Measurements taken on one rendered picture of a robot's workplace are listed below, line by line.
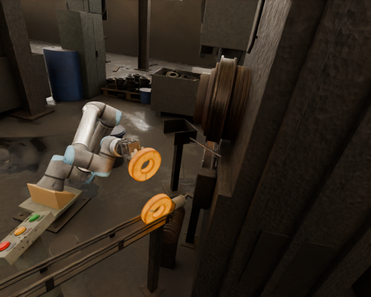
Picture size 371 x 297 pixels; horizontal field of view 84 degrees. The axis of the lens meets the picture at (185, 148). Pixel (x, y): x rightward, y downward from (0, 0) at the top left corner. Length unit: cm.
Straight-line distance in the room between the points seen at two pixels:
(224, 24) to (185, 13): 772
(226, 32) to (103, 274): 343
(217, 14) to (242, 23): 40
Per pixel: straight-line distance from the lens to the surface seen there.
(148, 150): 89
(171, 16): 1152
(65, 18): 464
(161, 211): 103
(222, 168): 104
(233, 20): 376
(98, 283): 165
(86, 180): 195
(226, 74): 102
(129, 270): 166
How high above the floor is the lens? 144
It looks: 30 degrees down
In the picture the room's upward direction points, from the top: 8 degrees clockwise
